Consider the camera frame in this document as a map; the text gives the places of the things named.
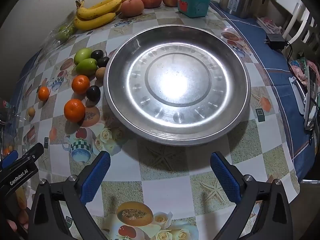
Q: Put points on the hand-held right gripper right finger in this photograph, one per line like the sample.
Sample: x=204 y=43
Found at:
x=225 y=177

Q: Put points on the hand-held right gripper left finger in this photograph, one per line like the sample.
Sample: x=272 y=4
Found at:
x=96 y=177

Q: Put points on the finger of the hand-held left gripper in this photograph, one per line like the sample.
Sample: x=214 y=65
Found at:
x=8 y=158
x=35 y=151

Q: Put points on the large orange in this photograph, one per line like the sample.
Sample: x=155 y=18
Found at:
x=74 y=110

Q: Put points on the small orange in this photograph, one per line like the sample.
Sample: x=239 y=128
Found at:
x=43 y=93

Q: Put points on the medium orange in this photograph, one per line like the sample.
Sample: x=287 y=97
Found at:
x=80 y=84

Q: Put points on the dark plum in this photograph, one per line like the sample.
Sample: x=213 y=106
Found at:
x=103 y=61
x=93 y=93
x=97 y=54

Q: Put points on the green jujube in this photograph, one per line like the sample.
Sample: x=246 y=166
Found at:
x=86 y=66
x=81 y=55

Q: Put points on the small brown fruit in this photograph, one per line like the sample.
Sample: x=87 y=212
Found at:
x=100 y=73

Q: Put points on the large steel plate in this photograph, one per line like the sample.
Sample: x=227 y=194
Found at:
x=175 y=85

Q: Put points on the person's left hand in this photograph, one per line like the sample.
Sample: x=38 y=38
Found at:
x=21 y=201

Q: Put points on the pile of kumquats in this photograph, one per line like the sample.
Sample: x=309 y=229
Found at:
x=7 y=151

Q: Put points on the clear plastic kumquat box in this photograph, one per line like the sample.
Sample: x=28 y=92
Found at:
x=7 y=142

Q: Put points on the small yellow loquat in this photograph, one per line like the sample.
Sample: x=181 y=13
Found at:
x=31 y=111

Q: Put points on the checkered patterned tablecloth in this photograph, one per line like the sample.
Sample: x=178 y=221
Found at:
x=162 y=180

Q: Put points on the clear plastic bag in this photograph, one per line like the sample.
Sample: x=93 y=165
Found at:
x=53 y=36

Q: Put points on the pile of green jujubes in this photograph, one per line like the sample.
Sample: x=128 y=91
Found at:
x=65 y=30

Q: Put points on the pink packet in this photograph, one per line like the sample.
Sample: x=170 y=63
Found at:
x=298 y=71

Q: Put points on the black charger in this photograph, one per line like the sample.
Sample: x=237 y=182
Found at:
x=276 y=41

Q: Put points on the yellow banana bunch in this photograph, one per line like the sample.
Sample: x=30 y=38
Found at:
x=97 y=11

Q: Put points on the red plastic bag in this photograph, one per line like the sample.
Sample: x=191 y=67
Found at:
x=268 y=22

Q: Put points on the peach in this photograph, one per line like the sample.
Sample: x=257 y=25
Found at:
x=132 y=7

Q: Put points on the teal plastic box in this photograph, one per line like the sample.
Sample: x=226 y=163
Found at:
x=193 y=5

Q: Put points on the white chair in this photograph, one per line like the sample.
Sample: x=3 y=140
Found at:
x=296 y=11

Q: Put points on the white metal bracket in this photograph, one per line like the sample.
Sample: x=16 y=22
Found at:
x=297 y=90

